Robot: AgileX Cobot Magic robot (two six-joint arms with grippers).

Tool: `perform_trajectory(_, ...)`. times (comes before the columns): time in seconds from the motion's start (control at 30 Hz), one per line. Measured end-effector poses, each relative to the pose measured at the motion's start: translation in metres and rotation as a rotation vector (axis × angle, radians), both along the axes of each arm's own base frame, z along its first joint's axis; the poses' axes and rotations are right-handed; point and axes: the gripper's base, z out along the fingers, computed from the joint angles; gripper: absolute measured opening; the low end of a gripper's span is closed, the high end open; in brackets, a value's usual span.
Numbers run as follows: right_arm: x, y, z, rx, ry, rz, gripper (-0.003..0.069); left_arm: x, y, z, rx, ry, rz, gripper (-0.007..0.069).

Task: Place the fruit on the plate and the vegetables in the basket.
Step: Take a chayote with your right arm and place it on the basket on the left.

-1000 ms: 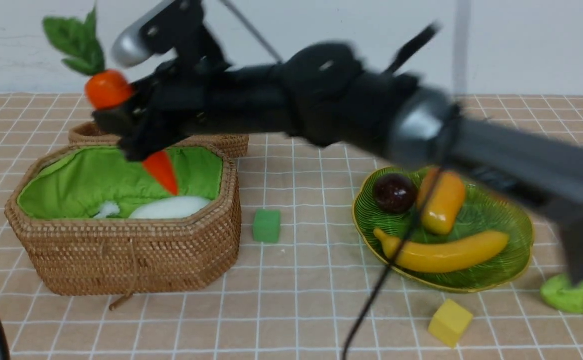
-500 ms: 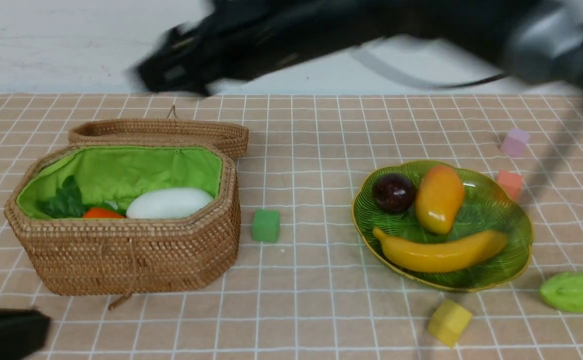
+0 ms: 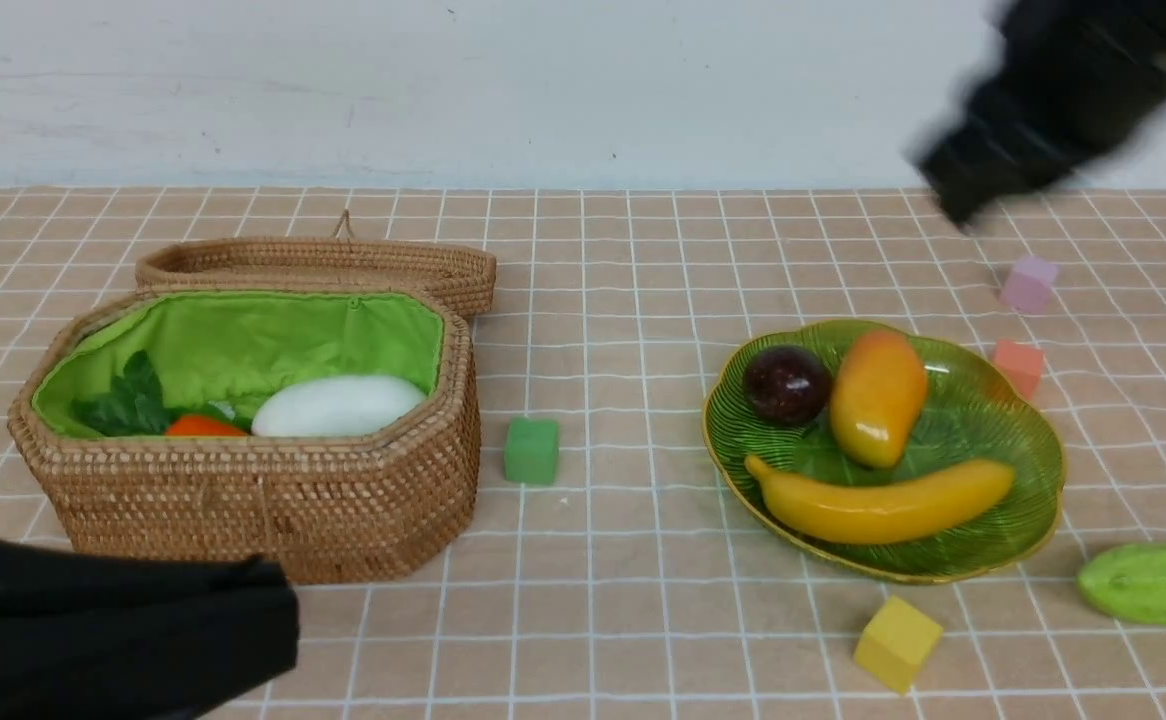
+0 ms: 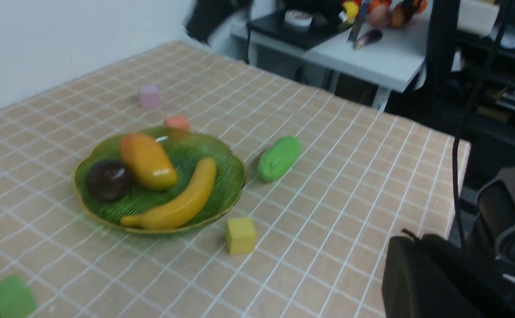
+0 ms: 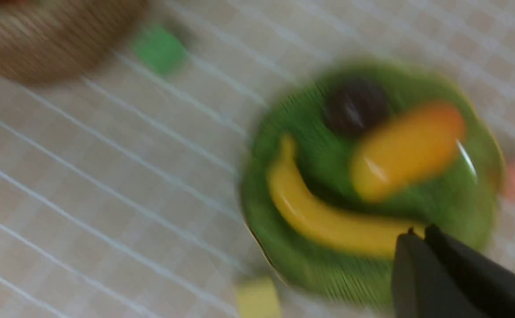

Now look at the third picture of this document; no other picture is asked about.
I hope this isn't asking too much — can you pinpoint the dark purple mangosteen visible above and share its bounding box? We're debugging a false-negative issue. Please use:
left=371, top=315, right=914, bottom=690
left=742, top=345, right=833, bottom=428

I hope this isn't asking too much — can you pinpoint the white plastic radish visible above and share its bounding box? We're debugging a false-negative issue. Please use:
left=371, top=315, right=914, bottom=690
left=251, top=373, right=427, bottom=436

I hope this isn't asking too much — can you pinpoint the yellow plastic banana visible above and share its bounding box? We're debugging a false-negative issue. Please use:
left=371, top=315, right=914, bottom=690
left=744, top=455, right=1016, bottom=546

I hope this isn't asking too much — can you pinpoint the orange yellow plastic mango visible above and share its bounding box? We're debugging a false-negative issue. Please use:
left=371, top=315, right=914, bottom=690
left=827, top=328, right=929, bottom=469

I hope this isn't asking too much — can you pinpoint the orange plastic carrot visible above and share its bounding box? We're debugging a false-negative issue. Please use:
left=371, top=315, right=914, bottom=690
left=70, top=351, right=250, bottom=436

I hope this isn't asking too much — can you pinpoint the green plastic cucumber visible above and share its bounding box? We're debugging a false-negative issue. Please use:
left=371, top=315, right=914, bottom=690
left=1076, top=543, right=1166, bottom=625

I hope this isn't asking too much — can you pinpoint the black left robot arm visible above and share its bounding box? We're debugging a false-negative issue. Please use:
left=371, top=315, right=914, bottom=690
left=0, top=539, right=300, bottom=719

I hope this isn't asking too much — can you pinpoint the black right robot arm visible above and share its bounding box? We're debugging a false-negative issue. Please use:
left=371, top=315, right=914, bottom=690
left=916, top=1, right=1166, bottom=229

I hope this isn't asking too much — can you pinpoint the green foam cube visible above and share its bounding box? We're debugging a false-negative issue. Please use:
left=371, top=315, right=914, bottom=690
left=503, top=415, right=560, bottom=485

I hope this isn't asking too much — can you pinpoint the woven wicker basket lid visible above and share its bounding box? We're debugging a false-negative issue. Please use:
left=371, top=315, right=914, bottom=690
left=134, top=211, right=497, bottom=319

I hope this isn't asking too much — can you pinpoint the woven wicker basket green lining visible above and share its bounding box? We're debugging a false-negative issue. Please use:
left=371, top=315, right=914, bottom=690
left=7, top=284, right=482, bottom=583

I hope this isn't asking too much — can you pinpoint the green glass leaf plate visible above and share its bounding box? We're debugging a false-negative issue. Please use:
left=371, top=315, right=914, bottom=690
left=701, top=319, right=1067, bottom=585

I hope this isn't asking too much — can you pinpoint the yellow foam cube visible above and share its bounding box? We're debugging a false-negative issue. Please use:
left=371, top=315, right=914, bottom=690
left=854, top=594, right=944, bottom=695

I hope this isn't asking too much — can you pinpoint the orange foam cube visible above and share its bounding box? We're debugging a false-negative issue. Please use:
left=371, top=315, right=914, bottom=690
left=991, top=340, right=1045, bottom=400

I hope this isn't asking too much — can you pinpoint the pink foam cube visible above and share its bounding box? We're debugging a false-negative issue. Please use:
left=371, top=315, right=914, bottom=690
left=998, top=256, right=1059, bottom=314

